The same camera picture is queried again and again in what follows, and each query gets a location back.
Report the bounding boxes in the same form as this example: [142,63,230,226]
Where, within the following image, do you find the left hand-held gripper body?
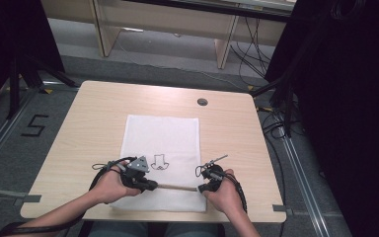
[119,155,153,193]

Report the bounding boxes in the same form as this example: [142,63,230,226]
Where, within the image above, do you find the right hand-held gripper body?
[199,154,229,194]

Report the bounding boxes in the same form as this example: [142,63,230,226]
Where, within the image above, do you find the thin brown stick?
[157,184,199,193]

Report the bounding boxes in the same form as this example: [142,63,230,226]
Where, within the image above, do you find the white towel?
[109,114,208,213]

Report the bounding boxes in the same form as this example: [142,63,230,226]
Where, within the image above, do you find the person's right hand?
[203,169,247,215]

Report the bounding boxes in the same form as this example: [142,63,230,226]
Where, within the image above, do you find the person's left hand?
[90,161,143,205]

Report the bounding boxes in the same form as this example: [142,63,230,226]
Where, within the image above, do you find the person's legs in jeans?
[88,221,219,237]

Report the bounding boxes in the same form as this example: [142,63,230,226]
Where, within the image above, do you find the grey tape strip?
[271,203,294,217]

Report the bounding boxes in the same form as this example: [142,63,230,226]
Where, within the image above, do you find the black metal stand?
[5,54,79,120]
[250,74,295,138]

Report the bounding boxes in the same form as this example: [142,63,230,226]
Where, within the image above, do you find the black curtain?
[264,0,379,237]
[0,0,66,115]

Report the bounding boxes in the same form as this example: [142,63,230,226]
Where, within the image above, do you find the light wooden desk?
[40,0,298,70]

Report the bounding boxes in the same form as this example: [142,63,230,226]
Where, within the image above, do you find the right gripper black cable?
[222,171,249,213]

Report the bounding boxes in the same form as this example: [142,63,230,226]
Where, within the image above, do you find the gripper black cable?
[0,156,137,237]
[222,171,249,213]

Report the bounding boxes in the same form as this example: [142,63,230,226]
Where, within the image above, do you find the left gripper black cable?
[0,156,137,237]

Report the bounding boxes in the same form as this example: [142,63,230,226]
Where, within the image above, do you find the black floor cables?
[257,104,290,213]

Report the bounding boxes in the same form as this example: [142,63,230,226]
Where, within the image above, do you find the metal floor rail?
[279,132,331,237]
[0,86,42,181]

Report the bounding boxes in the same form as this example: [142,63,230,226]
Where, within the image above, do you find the black cables under desk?
[229,16,273,79]

